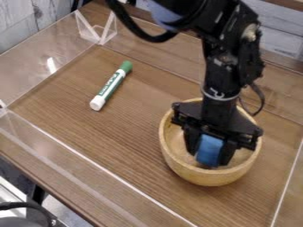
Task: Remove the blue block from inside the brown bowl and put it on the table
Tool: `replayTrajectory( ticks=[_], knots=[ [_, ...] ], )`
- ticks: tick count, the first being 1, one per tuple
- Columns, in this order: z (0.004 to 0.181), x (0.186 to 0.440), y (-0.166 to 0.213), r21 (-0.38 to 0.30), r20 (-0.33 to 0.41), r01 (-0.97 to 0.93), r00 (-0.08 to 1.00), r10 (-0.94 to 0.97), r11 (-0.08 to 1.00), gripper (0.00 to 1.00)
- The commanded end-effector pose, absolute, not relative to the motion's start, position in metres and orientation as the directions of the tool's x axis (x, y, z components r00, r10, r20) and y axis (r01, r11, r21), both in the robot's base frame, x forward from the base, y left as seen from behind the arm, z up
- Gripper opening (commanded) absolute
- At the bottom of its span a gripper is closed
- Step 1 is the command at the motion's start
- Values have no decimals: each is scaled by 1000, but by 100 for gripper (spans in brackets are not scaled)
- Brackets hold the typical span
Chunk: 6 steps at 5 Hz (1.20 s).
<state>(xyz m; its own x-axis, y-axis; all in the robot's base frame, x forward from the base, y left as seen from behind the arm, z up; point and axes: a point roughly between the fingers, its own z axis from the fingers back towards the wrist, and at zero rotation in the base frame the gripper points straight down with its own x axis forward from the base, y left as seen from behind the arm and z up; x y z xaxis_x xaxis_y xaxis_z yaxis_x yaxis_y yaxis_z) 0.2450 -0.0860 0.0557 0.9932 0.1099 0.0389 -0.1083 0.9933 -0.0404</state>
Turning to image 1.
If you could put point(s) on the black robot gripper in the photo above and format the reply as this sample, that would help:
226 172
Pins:
215 117

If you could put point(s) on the blue foam block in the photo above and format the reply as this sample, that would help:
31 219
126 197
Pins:
209 150

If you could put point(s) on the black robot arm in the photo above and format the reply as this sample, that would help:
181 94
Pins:
227 26

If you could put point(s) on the green and white marker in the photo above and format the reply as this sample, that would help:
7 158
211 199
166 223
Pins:
100 99

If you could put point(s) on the black metal table leg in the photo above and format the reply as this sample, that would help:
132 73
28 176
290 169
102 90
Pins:
39 195

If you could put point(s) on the clear acrylic wall panels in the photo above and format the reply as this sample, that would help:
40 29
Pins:
96 159

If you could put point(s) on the clear acrylic corner bracket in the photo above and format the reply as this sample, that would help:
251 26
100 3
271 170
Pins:
96 34

